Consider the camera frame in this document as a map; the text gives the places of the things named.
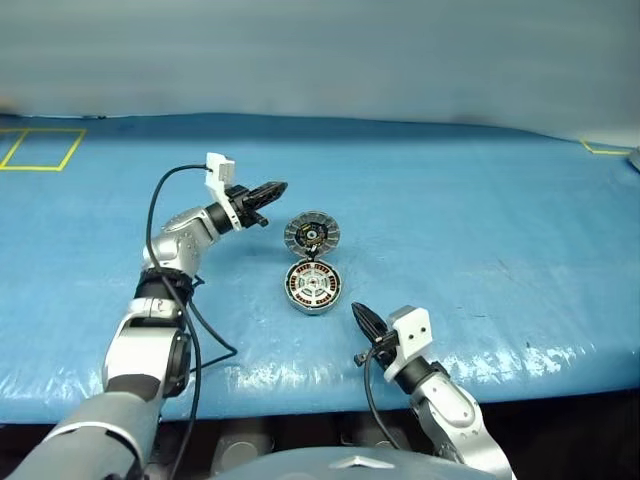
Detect grey robot torso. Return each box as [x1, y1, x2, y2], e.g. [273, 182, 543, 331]
[209, 445, 502, 480]

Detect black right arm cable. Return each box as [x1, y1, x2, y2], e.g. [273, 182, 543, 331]
[362, 349, 407, 452]

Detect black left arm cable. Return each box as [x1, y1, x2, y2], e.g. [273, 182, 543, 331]
[144, 163, 239, 480]

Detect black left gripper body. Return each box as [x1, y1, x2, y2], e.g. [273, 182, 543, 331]
[227, 183, 269, 229]

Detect silver motor housing copper coils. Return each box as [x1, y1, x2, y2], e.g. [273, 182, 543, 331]
[283, 255, 345, 318]

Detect blue plastic table cover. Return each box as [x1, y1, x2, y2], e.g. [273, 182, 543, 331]
[0, 111, 640, 425]

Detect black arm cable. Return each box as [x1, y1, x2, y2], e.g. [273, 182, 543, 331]
[144, 163, 239, 480]
[362, 349, 407, 452]

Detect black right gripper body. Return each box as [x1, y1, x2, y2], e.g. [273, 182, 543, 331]
[352, 331, 401, 372]

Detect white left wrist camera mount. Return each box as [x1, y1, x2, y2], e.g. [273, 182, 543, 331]
[203, 151, 241, 232]

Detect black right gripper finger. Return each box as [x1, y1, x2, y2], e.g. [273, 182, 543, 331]
[351, 302, 383, 348]
[355, 302, 390, 341]

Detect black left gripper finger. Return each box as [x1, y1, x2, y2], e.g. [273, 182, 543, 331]
[248, 180, 290, 198]
[251, 185, 290, 206]

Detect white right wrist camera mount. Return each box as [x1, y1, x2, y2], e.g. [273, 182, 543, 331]
[383, 305, 433, 384]

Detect silver spoked rotor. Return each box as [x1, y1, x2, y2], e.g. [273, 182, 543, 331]
[293, 266, 336, 305]

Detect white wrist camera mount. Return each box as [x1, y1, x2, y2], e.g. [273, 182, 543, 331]
[383, 305, 433, 384]
[203, 151, 241, 232]

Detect dark round motor rotor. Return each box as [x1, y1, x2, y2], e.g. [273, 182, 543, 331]
[283, 209, 343, 257]

